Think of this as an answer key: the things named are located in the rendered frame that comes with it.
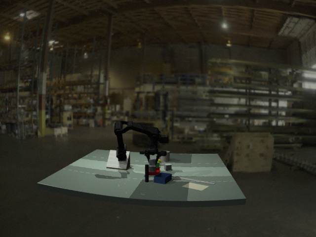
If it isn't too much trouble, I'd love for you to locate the grey tapered cup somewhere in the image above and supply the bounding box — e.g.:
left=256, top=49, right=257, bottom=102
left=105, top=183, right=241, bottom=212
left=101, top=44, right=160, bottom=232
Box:
left=160, top=151, right=170, bottom=162

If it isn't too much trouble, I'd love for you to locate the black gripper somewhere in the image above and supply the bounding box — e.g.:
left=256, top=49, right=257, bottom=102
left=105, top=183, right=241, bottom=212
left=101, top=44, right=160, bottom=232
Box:
left=140, top=144, right=167, bottom=164

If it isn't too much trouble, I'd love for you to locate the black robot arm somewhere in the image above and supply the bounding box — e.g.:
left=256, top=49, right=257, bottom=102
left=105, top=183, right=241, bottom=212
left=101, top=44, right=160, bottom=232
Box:
left=114, top=120, right=168, bottom=161

